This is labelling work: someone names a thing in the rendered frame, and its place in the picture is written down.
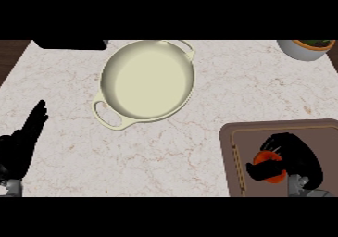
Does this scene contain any grey potted plant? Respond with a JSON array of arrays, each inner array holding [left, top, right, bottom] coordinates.
[[275, 40, 337, 62]]

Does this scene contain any red tomato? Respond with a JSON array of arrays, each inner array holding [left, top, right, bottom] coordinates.
[[253, 150, 290, 184]]

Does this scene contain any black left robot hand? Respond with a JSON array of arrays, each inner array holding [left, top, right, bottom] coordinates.
[[0, 99, 50, 186]]

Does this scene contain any brown tray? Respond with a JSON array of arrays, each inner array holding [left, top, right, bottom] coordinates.
[[218, 118, 338, 198]]

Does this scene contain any cream oval pot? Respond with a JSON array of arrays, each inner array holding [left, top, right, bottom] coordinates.
[[92, 40, 199, 131]]

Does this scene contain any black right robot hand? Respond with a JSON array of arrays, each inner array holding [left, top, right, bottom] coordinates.
[[246, 132, 325, 191]]

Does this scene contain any black appliance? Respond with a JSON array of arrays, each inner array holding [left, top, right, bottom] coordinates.
[[32, 40, 110, 51]]

